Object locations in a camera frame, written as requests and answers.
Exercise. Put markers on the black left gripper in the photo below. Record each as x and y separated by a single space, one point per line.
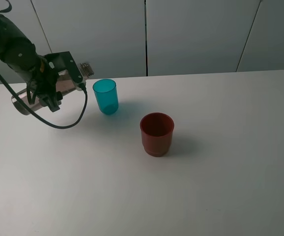
43 85

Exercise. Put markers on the clear brownish plastic bottle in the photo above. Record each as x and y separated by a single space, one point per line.
64 85

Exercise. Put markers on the teal translucent plastic cup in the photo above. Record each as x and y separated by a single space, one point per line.
105 91

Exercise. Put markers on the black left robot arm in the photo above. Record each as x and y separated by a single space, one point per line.
19 53

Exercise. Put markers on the red plastic cup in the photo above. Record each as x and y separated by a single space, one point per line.
156 130

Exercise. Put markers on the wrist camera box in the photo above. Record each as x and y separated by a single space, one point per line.
64 61

